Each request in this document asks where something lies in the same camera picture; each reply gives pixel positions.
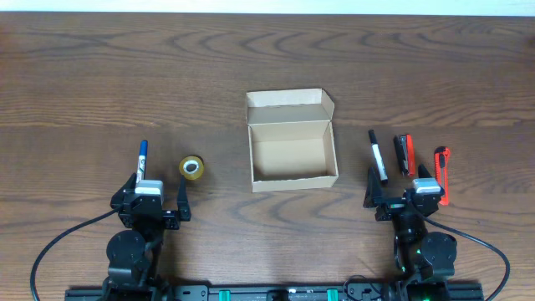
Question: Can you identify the red utility knife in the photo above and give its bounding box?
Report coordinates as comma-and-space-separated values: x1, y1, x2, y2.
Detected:
434, 146, 451, 206

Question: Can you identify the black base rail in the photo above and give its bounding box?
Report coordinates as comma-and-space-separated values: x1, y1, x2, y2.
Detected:
64, 282, 484, 301

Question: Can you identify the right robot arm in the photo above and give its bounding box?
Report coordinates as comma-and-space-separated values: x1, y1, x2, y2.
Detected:
363, 166, 457, 301

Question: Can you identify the red black stapler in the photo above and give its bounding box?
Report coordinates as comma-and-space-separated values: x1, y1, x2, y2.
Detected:
393, 134, 416, 177

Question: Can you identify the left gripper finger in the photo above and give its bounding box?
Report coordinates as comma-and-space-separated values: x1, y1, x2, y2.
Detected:
111, 173, 137, 201
176, 176, 189, 213

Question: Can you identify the blue cap marker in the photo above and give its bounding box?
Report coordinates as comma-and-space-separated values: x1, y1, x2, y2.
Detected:
136, 140, 148, 182

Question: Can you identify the open cardboard box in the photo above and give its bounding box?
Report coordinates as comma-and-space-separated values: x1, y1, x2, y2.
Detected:
246, 88, 339, 192

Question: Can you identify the yellow tape roll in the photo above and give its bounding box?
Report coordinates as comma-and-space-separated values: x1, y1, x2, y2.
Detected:
179, 156, 205, 181

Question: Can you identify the black cap marker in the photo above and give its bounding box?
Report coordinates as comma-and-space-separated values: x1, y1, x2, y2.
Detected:
368, 130, 389, 185

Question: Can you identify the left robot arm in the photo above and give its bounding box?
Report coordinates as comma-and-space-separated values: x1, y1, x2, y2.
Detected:
100, 174, 191, 301

